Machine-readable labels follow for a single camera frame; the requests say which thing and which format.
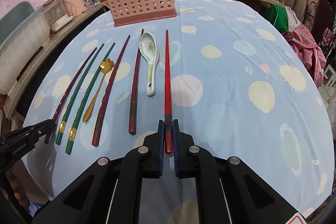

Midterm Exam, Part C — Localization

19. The green bag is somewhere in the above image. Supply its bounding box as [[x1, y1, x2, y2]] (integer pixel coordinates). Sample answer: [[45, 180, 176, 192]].
[[264, 4, 289, 34]]

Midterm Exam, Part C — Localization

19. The pink floral cloth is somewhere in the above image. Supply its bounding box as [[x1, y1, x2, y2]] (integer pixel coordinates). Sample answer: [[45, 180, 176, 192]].
[[282, 24, 326, 87]]

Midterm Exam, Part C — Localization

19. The dark red chopstick black band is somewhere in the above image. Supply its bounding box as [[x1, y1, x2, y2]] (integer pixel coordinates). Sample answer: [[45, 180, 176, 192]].
[[128, 28, 145, 135]]

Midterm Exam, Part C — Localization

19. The person's left hand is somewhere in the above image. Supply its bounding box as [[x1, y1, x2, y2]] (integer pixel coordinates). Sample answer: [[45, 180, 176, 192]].
[[9, 175, 30, 209]]

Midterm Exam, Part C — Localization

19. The dark wooden chair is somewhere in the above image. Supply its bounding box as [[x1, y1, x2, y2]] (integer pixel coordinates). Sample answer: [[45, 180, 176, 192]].
[[303, 0, 333, 44]]

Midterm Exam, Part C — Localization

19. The green chopstick gold band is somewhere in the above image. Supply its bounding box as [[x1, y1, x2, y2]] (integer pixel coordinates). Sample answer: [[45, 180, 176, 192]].
[[55, 44, 104, 145], [66, 43, 115, 155]]

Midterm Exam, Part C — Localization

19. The gold flower spoon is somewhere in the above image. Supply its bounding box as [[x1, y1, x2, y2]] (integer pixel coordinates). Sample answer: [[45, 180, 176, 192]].
[[83, 58, 114, 123]]

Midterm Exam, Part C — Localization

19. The light blue dotted tablecloth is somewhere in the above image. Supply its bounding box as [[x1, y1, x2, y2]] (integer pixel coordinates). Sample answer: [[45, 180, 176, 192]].
[[23, 0, 334, 216]]

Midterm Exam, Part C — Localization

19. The bright red chopstick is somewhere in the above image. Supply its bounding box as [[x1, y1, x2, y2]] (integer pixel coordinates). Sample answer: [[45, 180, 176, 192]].
[[164, 30, 173, 155]]

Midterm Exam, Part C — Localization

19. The white ceramic soup spoon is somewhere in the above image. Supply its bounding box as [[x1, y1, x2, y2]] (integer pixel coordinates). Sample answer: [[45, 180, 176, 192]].
[[138, 32, 159, 97]]

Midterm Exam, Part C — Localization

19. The white plastic storage bin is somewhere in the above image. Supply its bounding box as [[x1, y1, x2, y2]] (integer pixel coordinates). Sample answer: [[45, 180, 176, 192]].
[[1, 2, 50, 94]]

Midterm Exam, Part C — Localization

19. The white kitchen appliance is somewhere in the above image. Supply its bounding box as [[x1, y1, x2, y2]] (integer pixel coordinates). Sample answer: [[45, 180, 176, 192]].
[[43, 0, 74, 33]]

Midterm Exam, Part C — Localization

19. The dark red chopstick patterned band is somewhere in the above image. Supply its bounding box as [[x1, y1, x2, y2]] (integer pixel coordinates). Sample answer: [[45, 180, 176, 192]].
[[92, 35, 130, 147]]

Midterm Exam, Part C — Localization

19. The thin maroon chopstick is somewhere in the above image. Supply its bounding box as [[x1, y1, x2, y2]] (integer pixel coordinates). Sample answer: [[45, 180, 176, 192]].
[[44, 47, 98, 144]]

